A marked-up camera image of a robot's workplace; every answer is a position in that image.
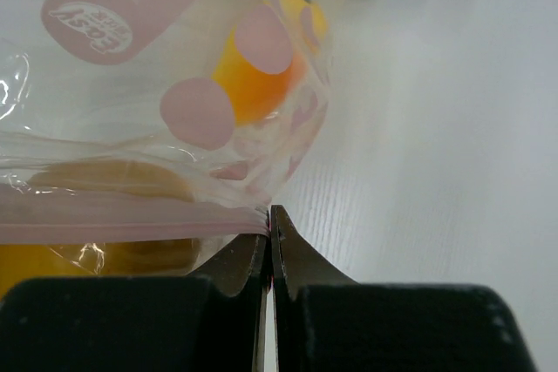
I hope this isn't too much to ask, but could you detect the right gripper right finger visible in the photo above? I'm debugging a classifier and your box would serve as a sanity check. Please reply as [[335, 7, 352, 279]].
[[269, 206, 535, 371]]

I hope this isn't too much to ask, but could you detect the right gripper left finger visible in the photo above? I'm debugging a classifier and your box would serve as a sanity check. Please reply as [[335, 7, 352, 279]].
[[1, 235, 269, 371]]

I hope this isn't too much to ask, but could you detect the orange fake fruit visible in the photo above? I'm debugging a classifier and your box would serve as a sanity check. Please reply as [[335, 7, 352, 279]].
[[1, 159, 201, 293]]

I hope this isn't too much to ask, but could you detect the clear zip top bag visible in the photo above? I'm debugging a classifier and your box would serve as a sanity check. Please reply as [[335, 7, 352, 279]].
[[0, 0, 337, 280]]

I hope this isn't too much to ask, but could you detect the yellow fake banana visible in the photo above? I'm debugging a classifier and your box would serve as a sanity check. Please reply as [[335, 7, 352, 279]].
[[213, 0, 329, 126]]

